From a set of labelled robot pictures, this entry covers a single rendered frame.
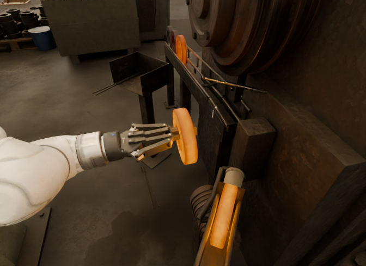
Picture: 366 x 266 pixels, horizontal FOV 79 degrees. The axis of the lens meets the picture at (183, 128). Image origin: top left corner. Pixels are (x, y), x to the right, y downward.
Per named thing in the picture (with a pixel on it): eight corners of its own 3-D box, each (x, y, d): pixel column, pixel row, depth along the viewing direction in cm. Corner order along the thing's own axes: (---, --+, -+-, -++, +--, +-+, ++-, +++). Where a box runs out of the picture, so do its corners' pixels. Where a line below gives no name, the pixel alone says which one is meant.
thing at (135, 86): (148, 138, 181) (137, 51, 134) (172, 154, 168) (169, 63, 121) (129, 152, 169) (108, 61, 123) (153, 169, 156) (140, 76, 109)
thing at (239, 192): (238, 212, 66) (245, 189, 60) (238, 214, 66) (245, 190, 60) (214, 204, 68) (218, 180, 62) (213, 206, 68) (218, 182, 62)
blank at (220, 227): (226, 230, 64) (215, 226, 65) (239, 179, 62) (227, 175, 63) (219, 264, 49) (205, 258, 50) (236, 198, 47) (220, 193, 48)
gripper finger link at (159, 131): (130, 147, 59) (129, 143, 60) (171, 137, 61) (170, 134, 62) (127, 136, 56) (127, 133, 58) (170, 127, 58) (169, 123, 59)
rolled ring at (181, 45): (174, 39, 154) (178, 38, 155) (177, 66, 157) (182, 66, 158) (179, 31, 136) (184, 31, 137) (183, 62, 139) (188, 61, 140)
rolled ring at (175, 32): (175, 31, 149) (179, 30, 150) (169, 29, 165) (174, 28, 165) (176, 59, 158) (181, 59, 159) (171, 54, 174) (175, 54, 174)
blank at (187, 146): (181, 97, 63) (170, 99, 62) (196, 127, 50) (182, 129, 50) (185, 140, 72) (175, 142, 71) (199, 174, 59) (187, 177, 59)
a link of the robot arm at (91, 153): (87, 177, 55) (111, 172, 56) (74, 153, 49) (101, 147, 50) (90, 152, 62) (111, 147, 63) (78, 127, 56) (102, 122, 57)
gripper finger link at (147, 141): (127, 138, 56) (127, 142, 55) (171, 130, 57) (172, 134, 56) (130, 149, 58) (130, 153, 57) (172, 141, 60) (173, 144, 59)
